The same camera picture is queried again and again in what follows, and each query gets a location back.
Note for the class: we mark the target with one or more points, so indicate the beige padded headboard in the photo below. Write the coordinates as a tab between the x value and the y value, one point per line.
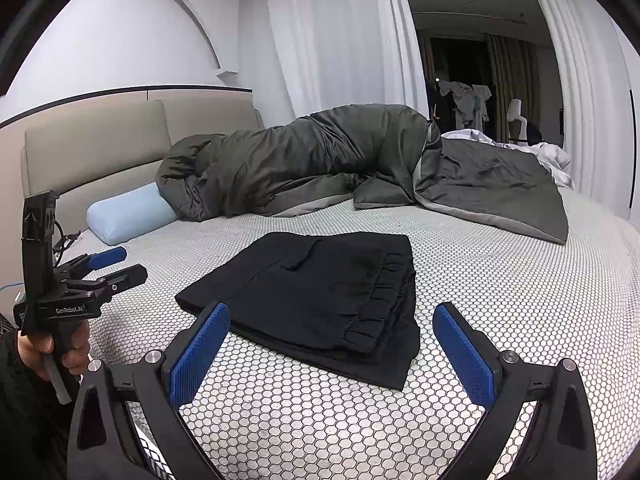
100	145

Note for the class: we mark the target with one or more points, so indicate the dark green duvet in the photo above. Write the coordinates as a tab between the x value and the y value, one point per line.
310	160

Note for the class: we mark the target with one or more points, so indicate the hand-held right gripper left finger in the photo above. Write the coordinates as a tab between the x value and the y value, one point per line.
200	355

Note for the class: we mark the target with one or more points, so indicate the crumpled white sheet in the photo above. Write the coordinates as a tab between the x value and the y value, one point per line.
550	157

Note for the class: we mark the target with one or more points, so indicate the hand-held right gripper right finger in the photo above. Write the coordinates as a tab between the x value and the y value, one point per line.
462	355

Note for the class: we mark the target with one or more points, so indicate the black pants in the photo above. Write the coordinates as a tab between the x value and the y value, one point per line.
325	290

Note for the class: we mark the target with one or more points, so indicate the white chair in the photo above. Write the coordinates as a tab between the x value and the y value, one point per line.
515	120

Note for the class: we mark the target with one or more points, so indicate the person's left forearm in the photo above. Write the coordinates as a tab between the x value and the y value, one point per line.
25	420

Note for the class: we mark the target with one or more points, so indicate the brown curtain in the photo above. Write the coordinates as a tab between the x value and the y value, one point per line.
515	85

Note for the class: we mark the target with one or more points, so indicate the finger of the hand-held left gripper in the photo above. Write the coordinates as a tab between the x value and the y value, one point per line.
125	277
107	257

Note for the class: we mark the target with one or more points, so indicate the hanging clothes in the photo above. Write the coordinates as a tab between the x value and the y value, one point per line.
467	100

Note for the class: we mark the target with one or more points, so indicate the person's left hand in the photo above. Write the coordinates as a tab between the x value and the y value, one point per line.
35	347

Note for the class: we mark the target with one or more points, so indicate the white curtain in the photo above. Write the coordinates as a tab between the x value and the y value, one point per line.
330	35
575	85

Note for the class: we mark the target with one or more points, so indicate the light blue pillow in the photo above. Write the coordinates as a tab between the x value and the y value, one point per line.
130	212

